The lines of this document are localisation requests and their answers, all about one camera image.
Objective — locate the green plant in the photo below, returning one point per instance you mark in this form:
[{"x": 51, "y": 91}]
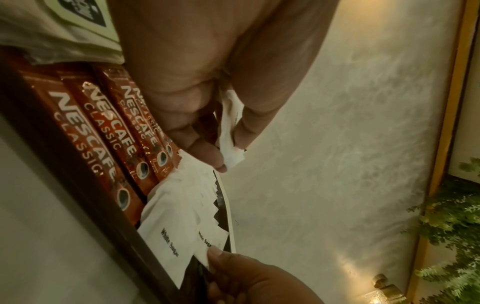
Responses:
[{"x": 453, "y": 225}]

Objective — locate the person's left hand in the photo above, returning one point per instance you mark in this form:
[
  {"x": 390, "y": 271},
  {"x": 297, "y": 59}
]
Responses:
[{"x": 206, "y": 44}]

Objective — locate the person's right hand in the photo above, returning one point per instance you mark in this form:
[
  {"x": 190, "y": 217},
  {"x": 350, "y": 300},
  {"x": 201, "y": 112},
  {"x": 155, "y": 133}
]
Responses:
[{"x": 255, "y": 285}]

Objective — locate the brown tray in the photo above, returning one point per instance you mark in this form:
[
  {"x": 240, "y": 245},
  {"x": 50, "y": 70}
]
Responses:
[{"x": 75, "y": 178}]

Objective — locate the glass tube wall lamp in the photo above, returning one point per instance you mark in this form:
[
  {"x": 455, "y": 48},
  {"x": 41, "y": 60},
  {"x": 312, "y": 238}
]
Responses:
[{"x": 386, "y": 292}]

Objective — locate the row of red Nescafe sachets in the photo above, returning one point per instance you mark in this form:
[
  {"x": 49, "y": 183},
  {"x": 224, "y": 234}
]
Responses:
[{"x": 93, "y": 133}]

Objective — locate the row of tea bags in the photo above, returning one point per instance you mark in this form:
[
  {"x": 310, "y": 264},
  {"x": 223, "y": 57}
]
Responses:
[{"x": 45, "y": 35}]

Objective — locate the yellow metal bar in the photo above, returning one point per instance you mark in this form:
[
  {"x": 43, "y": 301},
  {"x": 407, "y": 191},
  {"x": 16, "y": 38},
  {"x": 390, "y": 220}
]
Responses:
[{"x": 450, "y": 118}]

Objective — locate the white sugar sachets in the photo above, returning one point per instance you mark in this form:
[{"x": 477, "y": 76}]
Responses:
[{"x": 168, "y": 222}]

